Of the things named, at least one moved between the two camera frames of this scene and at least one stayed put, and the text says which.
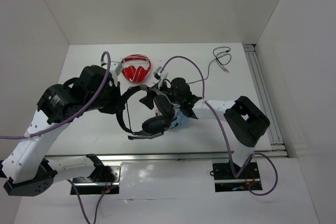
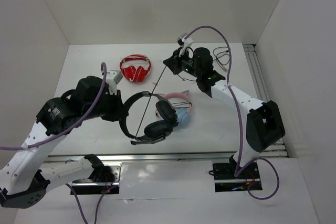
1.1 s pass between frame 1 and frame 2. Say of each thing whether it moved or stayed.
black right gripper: moved
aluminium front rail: stayed
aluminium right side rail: stayed
